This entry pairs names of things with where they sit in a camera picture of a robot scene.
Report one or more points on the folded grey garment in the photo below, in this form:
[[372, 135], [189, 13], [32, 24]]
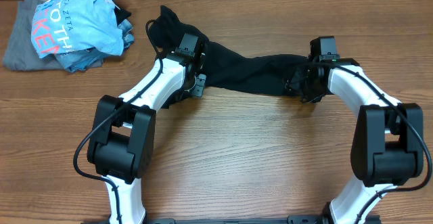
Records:
[[20, 54]]

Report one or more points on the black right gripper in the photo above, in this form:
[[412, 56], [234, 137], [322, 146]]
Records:
[[305, 84]]

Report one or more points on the light blue printed t-shirt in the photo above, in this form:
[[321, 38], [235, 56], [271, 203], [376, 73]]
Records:
[[63, 26]]

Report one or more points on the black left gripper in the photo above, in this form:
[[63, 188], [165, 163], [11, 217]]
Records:
[[197, 88]]

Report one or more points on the folded blue denim jeans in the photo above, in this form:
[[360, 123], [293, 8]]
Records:
[[84, 59]]

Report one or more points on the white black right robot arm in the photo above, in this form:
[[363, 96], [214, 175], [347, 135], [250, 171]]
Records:
[[388, 153]]

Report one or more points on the black garment in pile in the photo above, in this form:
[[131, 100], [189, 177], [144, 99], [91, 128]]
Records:
[[121, 14]]

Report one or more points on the black t-shirt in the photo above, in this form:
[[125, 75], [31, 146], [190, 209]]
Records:
[[282, 74]]

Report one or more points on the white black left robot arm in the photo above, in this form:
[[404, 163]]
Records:
[[121, 141]]

